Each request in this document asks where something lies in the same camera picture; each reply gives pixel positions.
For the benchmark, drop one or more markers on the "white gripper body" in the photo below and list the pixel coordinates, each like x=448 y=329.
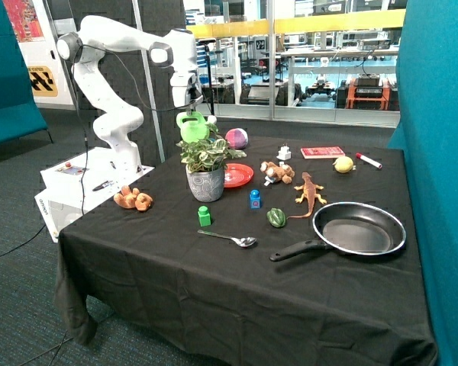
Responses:
x=186 y=89

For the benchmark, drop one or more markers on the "green toy watering can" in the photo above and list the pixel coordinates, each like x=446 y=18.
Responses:
x=194 y=126

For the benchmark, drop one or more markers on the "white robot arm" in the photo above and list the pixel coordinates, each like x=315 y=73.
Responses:
x=98 y=35

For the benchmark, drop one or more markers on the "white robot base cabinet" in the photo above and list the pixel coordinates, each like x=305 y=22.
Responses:
x=78 y=185

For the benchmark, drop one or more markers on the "potted plant in grey pot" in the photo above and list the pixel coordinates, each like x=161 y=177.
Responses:
x=205 y=164

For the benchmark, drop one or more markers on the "orange plastic plate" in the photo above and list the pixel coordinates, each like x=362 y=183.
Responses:
x=237 y=175

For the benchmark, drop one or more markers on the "purple pink soft ball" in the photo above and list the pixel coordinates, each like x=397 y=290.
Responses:
x=237 y=138

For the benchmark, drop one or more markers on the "white power adapter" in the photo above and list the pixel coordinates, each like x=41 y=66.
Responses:
x=284 y=153

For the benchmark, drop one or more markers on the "green toy block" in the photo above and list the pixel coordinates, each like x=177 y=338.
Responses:
x=204 y=216

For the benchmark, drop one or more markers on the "orange plush teddy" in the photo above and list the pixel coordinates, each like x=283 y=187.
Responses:
x=133 y=199

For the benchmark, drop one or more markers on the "blue toy block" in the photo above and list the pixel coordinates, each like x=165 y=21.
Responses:
x=255 y=199

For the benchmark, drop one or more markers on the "brown plush monkey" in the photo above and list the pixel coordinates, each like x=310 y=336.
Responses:
x=275 y=173

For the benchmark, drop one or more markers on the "red book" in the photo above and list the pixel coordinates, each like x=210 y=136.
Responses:
x=324 y=152

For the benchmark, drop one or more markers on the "green toy pepper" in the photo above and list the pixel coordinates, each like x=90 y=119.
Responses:
x=276 y=217

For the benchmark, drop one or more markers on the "metal spoon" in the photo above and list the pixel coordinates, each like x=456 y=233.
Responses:
x=244 y=242

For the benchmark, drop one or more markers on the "orange toy lizard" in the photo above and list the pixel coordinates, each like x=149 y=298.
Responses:
x=310 y=193

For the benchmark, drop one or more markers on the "yellow lemon toy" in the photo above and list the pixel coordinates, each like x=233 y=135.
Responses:
x=344 y=164

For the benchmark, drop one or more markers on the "red white marker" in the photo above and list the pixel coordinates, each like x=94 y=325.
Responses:
x=368 y=160

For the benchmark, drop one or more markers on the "teal sofa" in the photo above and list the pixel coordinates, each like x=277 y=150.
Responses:
x=19 y=114

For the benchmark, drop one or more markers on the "black tablecloth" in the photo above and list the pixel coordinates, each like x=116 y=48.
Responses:
x=209 y=296

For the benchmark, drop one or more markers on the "black frying pan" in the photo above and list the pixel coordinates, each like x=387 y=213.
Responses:
x=352 y=228

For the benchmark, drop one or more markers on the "teal partition panel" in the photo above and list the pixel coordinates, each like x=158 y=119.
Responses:
x=427 y=133

